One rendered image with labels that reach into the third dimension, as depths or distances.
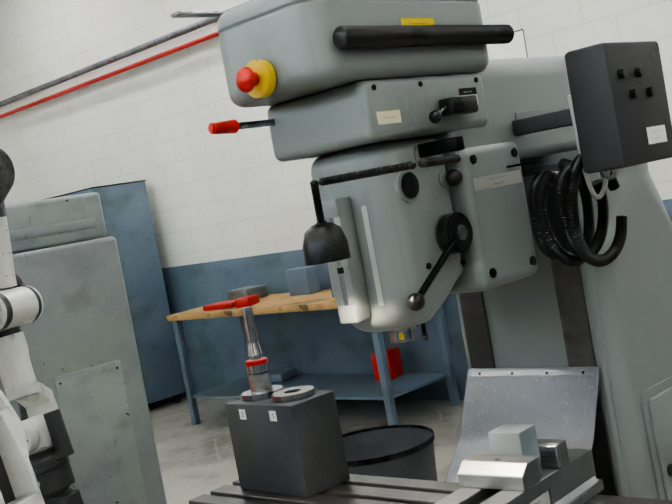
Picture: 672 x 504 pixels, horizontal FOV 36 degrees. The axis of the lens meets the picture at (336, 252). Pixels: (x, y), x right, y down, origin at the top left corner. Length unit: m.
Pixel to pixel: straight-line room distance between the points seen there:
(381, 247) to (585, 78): 0.44
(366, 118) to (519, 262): 0.45
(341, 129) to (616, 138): 0.46
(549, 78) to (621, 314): 0.49
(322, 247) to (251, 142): 6.78
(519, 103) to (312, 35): 0.55
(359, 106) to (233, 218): 6.97
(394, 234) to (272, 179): 6.50
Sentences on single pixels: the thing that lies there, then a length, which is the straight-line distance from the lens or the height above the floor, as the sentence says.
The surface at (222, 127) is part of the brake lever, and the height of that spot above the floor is 1.70.
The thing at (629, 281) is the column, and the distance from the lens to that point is 2.13.
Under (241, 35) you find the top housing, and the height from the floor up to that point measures 1.84.
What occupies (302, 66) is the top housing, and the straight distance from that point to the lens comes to 1.62.
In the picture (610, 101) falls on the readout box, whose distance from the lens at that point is 1.78.
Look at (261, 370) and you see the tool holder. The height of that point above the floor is 1.23.
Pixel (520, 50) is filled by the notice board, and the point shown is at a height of 2.25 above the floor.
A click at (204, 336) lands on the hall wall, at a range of 9.17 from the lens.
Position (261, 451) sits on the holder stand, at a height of 1.07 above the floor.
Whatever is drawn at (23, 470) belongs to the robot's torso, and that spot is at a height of 1.16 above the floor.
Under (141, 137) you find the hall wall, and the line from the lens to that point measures 9.47.
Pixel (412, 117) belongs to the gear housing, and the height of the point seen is 1.66.
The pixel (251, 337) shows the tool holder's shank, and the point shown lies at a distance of 2.17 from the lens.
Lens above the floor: 1.55
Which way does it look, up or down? 3 degrees down
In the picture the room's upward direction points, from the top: 10 degrees counter-clockwise
